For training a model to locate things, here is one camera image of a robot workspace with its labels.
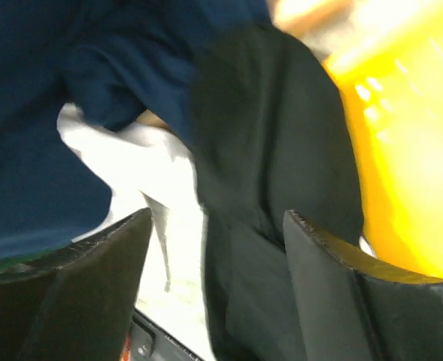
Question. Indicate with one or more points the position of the black t shirt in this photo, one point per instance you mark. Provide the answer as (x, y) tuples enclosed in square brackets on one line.
[(269, 136)]

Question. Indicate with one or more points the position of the navy blue shirt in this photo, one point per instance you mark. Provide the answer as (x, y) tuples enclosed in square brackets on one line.
[(113, 60)]

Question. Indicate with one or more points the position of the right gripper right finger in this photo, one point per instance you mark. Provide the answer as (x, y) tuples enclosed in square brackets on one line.
[(353, 306)]

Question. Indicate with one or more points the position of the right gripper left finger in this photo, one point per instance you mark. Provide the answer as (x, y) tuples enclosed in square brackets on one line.
[(76, 303)]

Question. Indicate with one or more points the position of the yellow plastic tray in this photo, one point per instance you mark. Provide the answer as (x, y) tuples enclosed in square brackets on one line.
[(386, 57)]

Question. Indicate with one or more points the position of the green and grey shirt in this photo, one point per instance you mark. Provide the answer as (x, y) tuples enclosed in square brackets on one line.
[(148, 167)]

